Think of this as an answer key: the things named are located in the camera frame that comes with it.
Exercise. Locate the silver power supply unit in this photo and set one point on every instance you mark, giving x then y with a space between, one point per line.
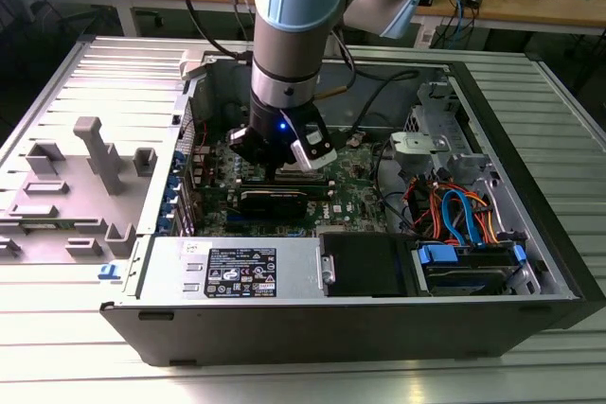
161 276

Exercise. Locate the green RAM stick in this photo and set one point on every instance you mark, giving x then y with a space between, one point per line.
308 182

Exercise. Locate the green motherboard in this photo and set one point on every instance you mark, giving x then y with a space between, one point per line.
352 186

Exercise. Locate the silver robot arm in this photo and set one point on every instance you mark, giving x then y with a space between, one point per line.
289 58

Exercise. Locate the black graphics card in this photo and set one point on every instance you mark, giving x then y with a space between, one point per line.
272 205

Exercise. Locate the hard disk blue carrier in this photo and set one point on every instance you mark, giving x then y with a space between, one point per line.
466 276

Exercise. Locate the small black adapter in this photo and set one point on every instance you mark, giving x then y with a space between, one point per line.
472 0

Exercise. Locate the blue card latch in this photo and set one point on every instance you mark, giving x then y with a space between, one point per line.
179 162
174 186
169 206
165 225

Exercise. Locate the blue plastic clip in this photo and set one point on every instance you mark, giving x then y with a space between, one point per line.
108 272

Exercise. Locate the black grey PC case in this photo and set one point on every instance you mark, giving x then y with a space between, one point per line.
331 333

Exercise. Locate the silver metal drive cage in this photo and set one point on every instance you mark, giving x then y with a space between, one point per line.
416 146

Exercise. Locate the CPU socket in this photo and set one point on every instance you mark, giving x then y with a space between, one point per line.
316 174

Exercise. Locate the silver green CPU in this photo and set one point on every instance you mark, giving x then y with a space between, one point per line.
289 169

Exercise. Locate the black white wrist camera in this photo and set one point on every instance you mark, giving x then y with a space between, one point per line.
315 148
239 139

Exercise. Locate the grey parts rack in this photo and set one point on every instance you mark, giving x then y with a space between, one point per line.
80 215

